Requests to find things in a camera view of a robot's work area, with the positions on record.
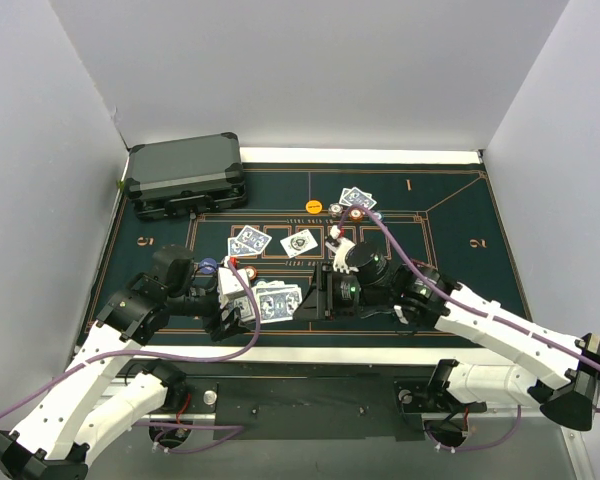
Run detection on blue playing card deck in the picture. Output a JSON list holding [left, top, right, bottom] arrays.
[[233, 295, 258, 323]]

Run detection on blue back playing card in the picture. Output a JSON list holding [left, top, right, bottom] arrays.
[[253, 281, 302, 324], [352, 187, 376, 209], [339, 188, 357, 206], [227, 237, 258, 257], [236, 225, 272, 254]]

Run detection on orange red poker chip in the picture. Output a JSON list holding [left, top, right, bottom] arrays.
[[245, 267, 257, 280], [348, 209, 365, 222]]

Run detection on ace of spades card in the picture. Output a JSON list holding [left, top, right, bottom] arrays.
[[280, 229, 318, 258]]

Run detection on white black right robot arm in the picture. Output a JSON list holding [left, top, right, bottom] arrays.
[[294, 238, 600, 431]]

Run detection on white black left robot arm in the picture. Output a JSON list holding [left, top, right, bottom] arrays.
[[0, 245, 259, 479]]

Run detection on dark green poker mat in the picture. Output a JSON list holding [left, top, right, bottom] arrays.
[[83, 164, 530, 327]]

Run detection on blue blind button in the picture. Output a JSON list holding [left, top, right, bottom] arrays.
[[198, 257, 217, 275]]

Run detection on orange dealer button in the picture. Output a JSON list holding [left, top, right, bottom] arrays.
[[305, 199, 323, 215]]

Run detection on black aluminium poker case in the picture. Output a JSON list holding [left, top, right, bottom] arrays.
[[122, 132, 248, 221]]

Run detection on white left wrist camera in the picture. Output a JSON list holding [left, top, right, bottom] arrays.
[[217, 267, 250, 308]]

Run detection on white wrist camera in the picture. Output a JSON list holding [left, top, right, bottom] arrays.
[[217, 267, 250, 308], [325, 225, 356, 274]]

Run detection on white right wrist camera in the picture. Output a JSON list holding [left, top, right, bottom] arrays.
[[325, 225, 356, 274]]

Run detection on aluminium mounting rail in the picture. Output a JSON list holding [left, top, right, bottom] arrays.
[[27, 372, 596, 480]]

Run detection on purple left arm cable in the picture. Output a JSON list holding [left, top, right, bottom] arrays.
[[0, 262, 262, 459]]

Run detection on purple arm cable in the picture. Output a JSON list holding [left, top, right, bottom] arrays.
[[332, 204, 600, 454], [0, 262, 262, 459]]

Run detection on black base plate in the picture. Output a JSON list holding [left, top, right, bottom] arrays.
[[177, 362, 487, 441]]

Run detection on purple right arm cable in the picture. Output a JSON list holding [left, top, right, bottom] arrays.
[[332, 204, 600, 454]]

